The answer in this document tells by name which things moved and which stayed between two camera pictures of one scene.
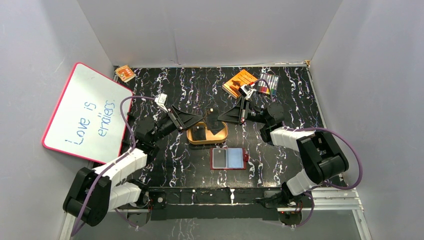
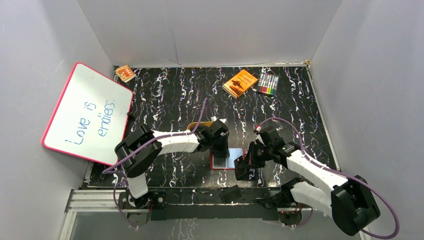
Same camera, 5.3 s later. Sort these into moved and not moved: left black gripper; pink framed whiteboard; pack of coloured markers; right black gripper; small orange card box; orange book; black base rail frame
Moved: right black gripper; left black gripper
Not moved: black base rail frame; orange book; pink framed whiteboard; small orange card box; pack of coloured markers
